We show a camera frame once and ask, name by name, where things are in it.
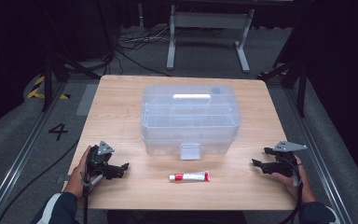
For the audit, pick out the grey metal floor rail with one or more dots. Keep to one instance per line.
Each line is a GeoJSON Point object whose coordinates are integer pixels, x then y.
{"type": "Point", "coordinates": [15, 165]}
{"type": "Point", "coordinates": [318, 158]}

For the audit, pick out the yellow and black floor tape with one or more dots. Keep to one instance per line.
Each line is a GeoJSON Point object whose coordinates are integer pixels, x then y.
{"type": "Point", "coordinates": [35, 91]}

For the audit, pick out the person's left hand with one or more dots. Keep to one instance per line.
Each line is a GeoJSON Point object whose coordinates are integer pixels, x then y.
{"type": "Point", "coordinates": [76, 180]}

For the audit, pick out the person's right hand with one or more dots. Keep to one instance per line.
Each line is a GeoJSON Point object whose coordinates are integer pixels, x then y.
{"type": "Point", "coordinates": [298, 186]}

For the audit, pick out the grey metal desk frame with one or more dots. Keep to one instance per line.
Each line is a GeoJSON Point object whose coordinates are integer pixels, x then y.
{"type": "Point", "coordinates": [209, 20]}

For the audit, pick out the small grey metal plate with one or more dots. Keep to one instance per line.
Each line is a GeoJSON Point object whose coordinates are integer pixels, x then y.
{"type": "Point", "coordinates": [61, 179]}

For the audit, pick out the clear plastic storage box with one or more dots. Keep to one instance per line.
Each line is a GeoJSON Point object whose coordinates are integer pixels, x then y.
{"type": "Point", "coordinates": [189, 121]}

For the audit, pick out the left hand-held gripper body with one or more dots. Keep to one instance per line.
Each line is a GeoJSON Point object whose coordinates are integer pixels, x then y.
{"type": "Point", "coordinates": [98, 161]}

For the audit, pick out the black metal stand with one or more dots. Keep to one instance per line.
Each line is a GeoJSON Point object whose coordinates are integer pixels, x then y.
{"type": "Point", "coordinates": [301, 90]}
{"type": "Point", "coordinates": [47, 84]}

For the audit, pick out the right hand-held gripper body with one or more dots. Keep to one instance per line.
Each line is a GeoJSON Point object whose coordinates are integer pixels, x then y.
{"type": "Point", "coordinates": [286, 166]}

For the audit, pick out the red and white ointment tube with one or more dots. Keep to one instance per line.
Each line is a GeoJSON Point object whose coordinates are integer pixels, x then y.
{"type": "Point", "coordinates": [191, 176]}

